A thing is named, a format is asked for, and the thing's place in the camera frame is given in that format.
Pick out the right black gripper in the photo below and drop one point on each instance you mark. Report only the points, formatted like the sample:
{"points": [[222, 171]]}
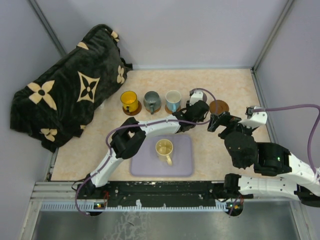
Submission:
{"points": [[230, 122]]}

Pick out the lavender plastic tray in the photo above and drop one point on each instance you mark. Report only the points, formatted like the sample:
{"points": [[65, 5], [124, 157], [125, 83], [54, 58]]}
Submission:
{"points": [[147, 164]]}

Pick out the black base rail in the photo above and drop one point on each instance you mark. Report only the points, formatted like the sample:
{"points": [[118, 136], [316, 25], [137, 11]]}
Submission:
{"points": [[159, 193]]}

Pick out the yellow glass mug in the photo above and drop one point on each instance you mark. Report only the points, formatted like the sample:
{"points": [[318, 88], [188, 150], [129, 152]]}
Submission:
{"points": [[129, 101]]}

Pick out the cream yellow mug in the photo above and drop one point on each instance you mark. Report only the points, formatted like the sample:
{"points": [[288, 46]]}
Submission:
{"points": [[164, 150]]}

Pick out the purple glass mug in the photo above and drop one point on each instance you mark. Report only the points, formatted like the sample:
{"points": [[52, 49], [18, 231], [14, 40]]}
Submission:
{"points": [[204, 97]]}

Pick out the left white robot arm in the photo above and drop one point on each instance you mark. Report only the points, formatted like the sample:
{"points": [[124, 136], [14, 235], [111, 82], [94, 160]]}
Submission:
{"points": [[125, 141]]}

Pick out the light brown coaster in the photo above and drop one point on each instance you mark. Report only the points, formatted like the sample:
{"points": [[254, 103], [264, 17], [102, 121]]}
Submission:
{"points": [[152, 110], [169, 111]]}

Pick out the white mug blue handle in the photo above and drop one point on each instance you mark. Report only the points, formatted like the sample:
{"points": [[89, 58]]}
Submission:
{"points": [[173, 100]]}

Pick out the black floral plush blanket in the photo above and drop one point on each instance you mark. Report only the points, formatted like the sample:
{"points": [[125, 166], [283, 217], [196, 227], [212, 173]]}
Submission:
{"points": [[60, 103]]}

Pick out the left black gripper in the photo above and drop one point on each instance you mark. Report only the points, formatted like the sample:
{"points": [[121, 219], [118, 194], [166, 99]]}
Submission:
{"points": [[188, 107]]}

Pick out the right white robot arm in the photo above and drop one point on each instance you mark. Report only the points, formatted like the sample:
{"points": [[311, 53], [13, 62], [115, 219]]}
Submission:
{"points": [[283, 174]]}

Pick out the grey ceramic mug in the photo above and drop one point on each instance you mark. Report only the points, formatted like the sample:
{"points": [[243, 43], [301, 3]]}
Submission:
{"points": [[152, 98]]}

